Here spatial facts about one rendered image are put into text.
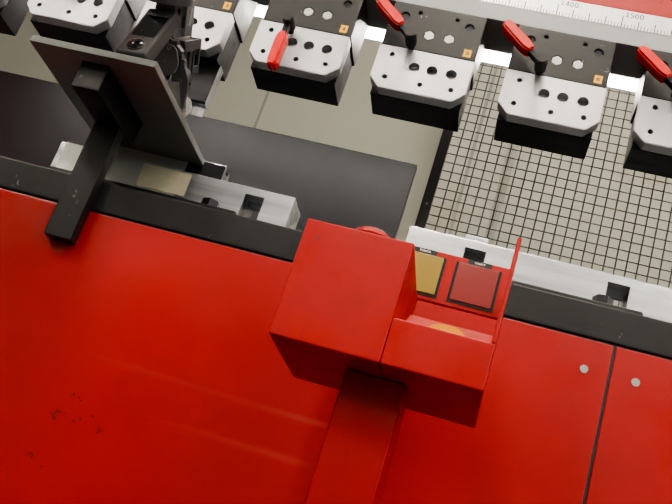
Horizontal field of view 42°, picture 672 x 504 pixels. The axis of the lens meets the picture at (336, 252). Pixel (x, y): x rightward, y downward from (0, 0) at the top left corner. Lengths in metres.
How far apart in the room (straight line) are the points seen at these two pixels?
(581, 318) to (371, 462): 0.40
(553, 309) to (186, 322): 0.46
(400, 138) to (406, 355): 3.54
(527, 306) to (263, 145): 1.01
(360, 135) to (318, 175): 2.44
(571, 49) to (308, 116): 3.17
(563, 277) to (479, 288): 0.30
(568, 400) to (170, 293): 0.51
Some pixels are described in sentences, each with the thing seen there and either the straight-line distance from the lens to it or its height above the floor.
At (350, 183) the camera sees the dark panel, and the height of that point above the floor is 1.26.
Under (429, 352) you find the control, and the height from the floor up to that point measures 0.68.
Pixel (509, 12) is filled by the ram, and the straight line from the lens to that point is 1.46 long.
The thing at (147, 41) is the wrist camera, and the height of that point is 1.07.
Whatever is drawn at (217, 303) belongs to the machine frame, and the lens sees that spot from 1.13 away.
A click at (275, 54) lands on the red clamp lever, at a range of 1.38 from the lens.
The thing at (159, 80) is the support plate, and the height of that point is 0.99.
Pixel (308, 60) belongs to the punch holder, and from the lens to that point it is 1.41.
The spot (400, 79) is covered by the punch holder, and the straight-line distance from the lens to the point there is 1.37.
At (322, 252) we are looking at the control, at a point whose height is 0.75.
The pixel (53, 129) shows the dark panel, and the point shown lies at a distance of 2.14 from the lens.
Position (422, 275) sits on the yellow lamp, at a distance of 0.97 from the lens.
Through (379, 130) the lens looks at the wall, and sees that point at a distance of 4.34.
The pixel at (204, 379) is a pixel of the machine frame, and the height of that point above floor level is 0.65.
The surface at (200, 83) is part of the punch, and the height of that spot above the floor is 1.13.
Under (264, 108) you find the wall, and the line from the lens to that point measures 4.61.
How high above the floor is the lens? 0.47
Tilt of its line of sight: 20 degrees up
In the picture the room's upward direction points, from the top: 18 degrees clockwise
